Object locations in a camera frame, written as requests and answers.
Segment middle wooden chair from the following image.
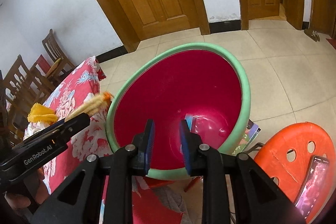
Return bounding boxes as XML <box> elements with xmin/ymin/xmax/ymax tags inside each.
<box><xmin>4</xmin><ymin>55</ymin><xmax>55</xmax><ymax>108</ymax></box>

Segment red bin with green rim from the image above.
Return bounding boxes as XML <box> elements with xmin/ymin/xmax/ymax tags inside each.
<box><xmin>106</xmin><ymin>43</ymin><xmax>251</xmax><ymax>180</ymax></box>

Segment person's left hand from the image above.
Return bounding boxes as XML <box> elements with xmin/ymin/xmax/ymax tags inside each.
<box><xmin>5</xmin><ymin>167</ymin><xmax>50</xmax><ymax>211</ymax></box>

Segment blue card in bin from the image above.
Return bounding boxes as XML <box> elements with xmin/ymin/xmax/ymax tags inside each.
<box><xmin>185</xmin><ymin>114</ymin><xmax>194</xmax><ymax>132</ymax></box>

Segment yellow foam net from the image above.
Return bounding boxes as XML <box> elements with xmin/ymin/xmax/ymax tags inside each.
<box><xmin>27</xmin><ymin>103</ymin><xmax>58</xmax><ymax>123</ymax></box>

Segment wooden chair with cushion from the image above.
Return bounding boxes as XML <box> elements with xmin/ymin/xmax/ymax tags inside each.
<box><xmin>42</xmin><ymin>29</ymin><xmax>75</xmax><ymax>77</ymax></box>

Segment right wooden cabinet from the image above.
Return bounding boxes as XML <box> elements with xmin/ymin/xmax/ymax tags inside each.
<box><xmin>309</xmin><ymin>0</ymin><xmax>335</xmax><ymax>37</ymax></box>

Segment orange plastic stool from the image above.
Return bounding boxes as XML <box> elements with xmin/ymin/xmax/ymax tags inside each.
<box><xmin>254</xmin><ymin>122</ymin><xmax>335</xmax><ymax>223</ymax></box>

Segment colourful booklet under bin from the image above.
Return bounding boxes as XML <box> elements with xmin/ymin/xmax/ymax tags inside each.
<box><xmin>232</xmin><ymin>120</ymin><xmax>261</xmax><ymax>156</ymax></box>

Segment smartphone on stool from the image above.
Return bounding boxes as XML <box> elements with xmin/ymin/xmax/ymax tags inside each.
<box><xmin>294</xmin><ymin>155</ymin><xmax>329</xmax><ymax>221</ymax></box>

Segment slippers on floor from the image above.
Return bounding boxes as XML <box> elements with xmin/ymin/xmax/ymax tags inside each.
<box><xmin>304</xmin><ymin>28</ymin><xmax>321</xmax><ymax>42</ymax></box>

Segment red box on table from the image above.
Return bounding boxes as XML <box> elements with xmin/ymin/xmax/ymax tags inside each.
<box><xmin>35</xmin><ymin>55</ymin><xmax>51</xmax><ymax>75</ymax></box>

